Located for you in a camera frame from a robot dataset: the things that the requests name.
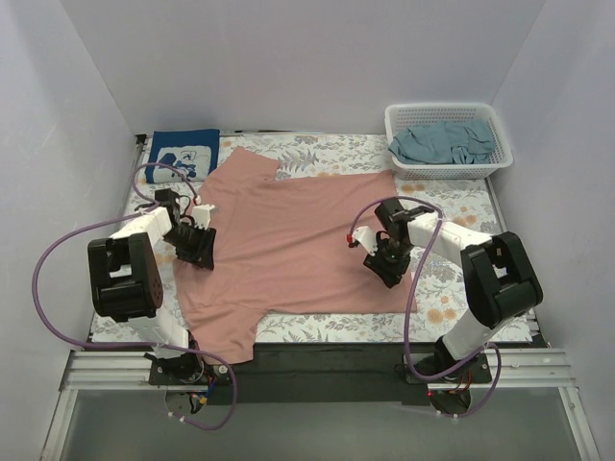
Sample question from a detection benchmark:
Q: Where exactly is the pink t shirt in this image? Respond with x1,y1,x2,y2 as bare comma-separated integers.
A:
174,148,411,364

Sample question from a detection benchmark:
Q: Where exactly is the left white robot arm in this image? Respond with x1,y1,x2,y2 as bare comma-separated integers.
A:
87,189,216,384

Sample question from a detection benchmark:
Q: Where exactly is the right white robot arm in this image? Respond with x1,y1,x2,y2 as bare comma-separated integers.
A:
347,196,544,382

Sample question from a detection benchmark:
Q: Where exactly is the folded navy printed t shirt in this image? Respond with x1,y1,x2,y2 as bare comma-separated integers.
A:
148,129,220,182

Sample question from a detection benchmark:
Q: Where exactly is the white plastic laundry basket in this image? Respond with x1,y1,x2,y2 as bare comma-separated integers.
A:
384,103,513,180

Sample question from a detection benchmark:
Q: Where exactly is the blue grey t shirt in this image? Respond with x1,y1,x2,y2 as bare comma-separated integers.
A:
388,120,496,165

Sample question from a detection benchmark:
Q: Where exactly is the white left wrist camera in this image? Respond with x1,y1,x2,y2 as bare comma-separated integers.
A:
189,204,215,230

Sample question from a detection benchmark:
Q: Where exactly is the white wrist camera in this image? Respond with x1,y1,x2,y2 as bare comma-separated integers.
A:
189,204,215,230
347,226,378,255

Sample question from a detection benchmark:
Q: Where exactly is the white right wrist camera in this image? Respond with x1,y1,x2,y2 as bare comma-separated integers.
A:
347,226,378,255

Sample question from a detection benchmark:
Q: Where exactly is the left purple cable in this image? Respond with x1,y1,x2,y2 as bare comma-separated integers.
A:
31,161,238,431

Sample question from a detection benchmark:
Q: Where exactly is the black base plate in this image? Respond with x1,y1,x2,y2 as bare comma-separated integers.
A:
148,341,491,408

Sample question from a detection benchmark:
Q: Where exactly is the aluminium frame rail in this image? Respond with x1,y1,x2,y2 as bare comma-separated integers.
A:
40,348,600,460

